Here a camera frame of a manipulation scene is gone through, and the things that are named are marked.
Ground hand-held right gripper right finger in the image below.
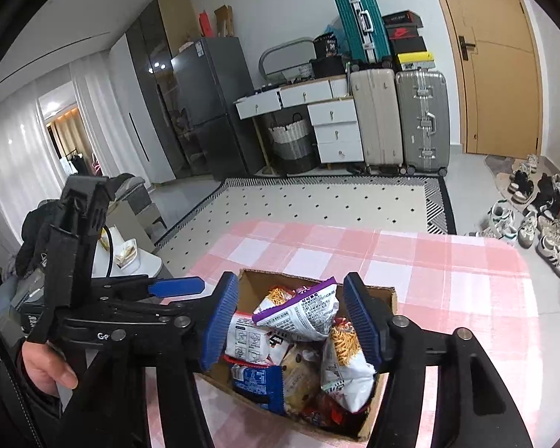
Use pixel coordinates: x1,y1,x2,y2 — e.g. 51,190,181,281
343,272,535,448

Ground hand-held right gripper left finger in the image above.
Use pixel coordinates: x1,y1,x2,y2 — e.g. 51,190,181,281
60,272,240,448

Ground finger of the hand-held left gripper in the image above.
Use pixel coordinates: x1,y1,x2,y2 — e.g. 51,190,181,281
91,276,206,300
81,299,201,330

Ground white red noodle snack packet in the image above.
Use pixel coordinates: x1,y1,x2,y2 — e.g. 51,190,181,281
320,322,379,414

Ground brown cardboard box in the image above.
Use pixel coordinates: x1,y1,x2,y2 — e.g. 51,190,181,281
200,268,399,444

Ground blue cookie packet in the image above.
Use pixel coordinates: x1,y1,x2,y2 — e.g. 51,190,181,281
228,361,285,416

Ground cream cake packet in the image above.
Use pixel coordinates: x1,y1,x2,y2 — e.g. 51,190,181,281
280,350,325,416

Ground red cookie packet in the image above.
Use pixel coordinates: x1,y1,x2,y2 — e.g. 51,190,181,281
299,392,351,427

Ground person's left forearm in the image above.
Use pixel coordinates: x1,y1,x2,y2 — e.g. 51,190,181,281
0,359,63,448

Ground person's left hand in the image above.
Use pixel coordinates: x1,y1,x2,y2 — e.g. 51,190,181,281
22,340,80,397

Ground black jacket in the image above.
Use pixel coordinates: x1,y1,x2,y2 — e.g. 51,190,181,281
16,198,66,281

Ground pink checked tablecloth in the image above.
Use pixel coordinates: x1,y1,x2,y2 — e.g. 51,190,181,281
144,218,544,448

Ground grey upholstered chair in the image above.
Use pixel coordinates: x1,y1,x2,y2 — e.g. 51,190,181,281
109,174,166,243

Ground white curtain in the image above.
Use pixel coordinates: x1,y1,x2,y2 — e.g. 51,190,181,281
0,53,136,262

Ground white dotted rug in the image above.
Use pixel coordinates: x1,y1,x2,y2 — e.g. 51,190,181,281
154,176,458,281

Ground woven laundry basket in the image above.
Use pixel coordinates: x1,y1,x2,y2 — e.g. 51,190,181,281
266,113,319,174

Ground dark grey refrigerator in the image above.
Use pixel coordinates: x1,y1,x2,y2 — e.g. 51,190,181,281
170,36,264,180

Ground dark glass wardrobe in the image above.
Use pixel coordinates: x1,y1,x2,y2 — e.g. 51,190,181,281
125,0,192,183

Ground white drawer desk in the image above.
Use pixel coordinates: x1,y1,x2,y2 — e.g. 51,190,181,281
234,77,365,165

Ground scattered loose shoes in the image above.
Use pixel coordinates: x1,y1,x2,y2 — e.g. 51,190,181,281
469,154,560,283

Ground grey door mat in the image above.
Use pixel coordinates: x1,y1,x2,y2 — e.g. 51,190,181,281
484,155,537,206

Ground beige suitcase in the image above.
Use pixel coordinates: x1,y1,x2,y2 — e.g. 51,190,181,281
348,68,404,175

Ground silver suitcase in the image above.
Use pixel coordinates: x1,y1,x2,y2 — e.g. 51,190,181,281
394,69,451,178

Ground black case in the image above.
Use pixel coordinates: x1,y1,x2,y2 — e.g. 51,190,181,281
310,56,348,78

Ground yellow black shoe box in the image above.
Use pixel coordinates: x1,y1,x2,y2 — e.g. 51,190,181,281
396,52,436,72

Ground brown paper bag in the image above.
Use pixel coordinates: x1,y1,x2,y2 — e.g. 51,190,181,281
214,6,235,38

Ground black printed box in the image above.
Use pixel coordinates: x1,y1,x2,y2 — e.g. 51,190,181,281
312,32,346,59

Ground plain black shoe box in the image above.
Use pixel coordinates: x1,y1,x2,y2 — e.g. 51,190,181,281
389,37,427,56

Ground black red-logo shoe box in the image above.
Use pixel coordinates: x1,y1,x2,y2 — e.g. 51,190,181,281
386,25,421,40

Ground wooden door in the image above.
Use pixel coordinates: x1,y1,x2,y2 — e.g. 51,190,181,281
424,0,542,156

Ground teal suitcase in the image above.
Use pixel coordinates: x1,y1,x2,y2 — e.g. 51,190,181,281
332,0,393,67

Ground black cable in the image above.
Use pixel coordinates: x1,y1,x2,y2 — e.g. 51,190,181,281
102,226,116,286

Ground grey rounded metal frame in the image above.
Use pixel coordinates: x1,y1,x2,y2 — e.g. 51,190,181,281
259,36,315,85

